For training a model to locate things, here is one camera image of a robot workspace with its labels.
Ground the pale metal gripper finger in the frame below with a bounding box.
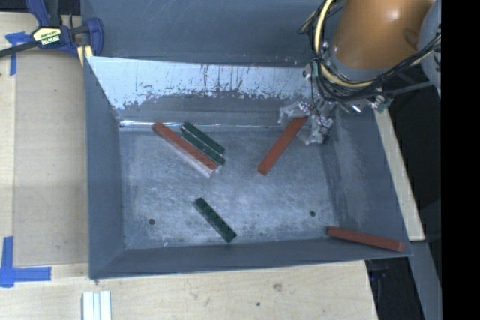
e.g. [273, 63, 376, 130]
[278, 100, 313, 124]
[298, 118, 332, 145]

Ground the red-brown block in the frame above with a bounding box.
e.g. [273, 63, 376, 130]
[326, 225, 407, 253]
[151, 121, 219, 178]
[256, 115, 310, 177]

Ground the dark green flat block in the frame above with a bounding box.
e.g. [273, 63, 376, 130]
[182, 121, 227, 154]
[192, 196, 239, 244]
[180, 130, 227, 166]

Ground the grey metal bin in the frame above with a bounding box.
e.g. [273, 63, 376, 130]
[78, 0, 414, 280]

